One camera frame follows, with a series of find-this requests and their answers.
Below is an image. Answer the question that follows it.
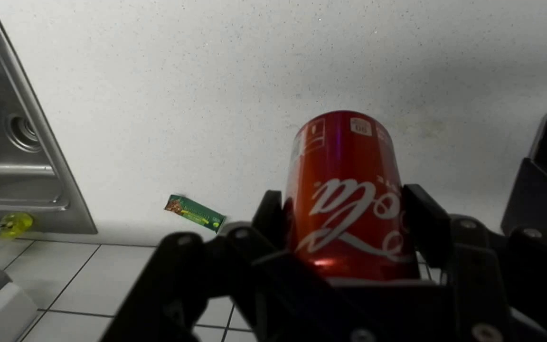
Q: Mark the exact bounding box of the green snack packet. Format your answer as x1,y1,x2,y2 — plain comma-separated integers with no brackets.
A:
161,192,228,234

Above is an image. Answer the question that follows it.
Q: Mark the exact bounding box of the stainless steel sink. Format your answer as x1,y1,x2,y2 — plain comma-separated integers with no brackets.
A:
0,0,99,238

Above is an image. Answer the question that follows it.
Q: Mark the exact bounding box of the yellow dish soap bottle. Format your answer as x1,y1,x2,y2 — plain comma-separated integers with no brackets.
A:
0,211,38,242

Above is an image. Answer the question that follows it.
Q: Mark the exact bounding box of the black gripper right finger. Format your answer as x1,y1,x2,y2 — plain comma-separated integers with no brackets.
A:
399,183,547,342

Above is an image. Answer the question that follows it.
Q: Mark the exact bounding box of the black coffee maker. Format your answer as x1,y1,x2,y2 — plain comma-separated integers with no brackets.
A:
499,99,547,259

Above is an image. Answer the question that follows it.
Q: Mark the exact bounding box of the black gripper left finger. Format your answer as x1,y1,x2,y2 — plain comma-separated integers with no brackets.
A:
99,188,300,342

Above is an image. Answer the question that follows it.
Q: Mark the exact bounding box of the red soda can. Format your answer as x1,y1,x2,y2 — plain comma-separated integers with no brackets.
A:
283,109,418,285

